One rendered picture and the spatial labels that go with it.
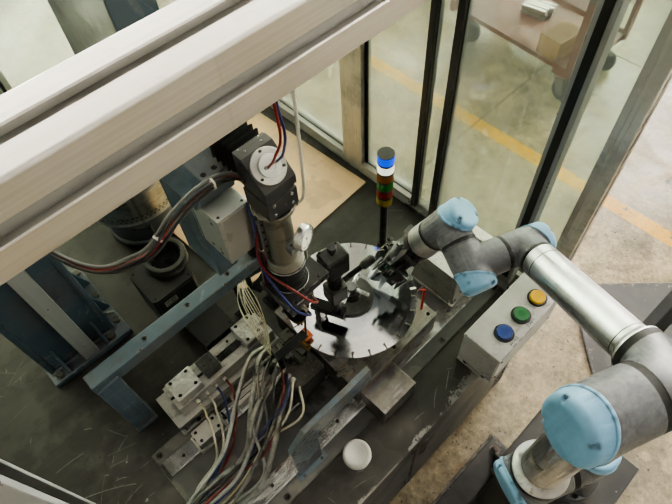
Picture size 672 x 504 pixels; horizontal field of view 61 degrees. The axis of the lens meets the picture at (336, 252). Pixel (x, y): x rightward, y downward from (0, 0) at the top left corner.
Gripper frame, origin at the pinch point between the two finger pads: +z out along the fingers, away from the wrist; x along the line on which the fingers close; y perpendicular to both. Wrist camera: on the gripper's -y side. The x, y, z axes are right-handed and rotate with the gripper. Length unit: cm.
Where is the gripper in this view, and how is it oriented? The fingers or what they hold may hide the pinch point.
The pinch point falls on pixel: (375, 274)
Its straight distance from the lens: 142.1
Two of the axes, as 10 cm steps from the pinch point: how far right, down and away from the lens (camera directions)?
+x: 7.5, 6.5, 1.1
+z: -4.9, 4.4, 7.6
